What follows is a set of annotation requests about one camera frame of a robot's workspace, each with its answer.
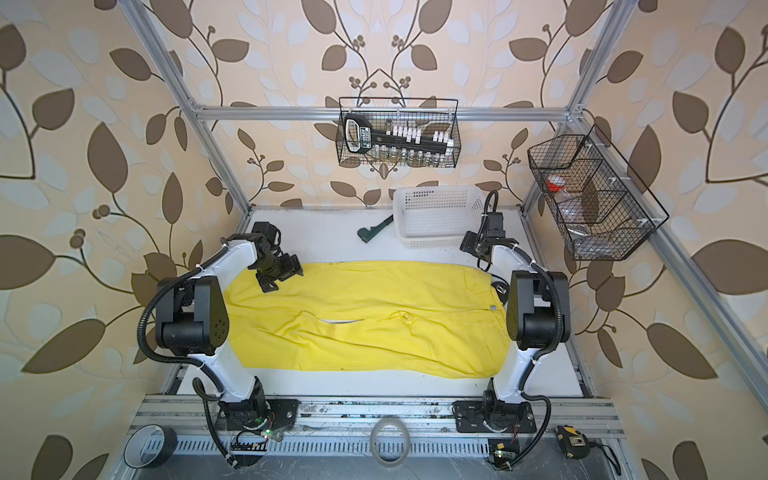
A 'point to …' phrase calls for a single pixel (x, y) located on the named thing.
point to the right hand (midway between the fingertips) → (474, 246)
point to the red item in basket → (555, 183)
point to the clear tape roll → (407, 442)
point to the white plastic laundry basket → (437, 217)
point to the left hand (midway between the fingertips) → (293, 274)
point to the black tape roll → (149, 446)
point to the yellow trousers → (394, 318)
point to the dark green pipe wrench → (366, 234)
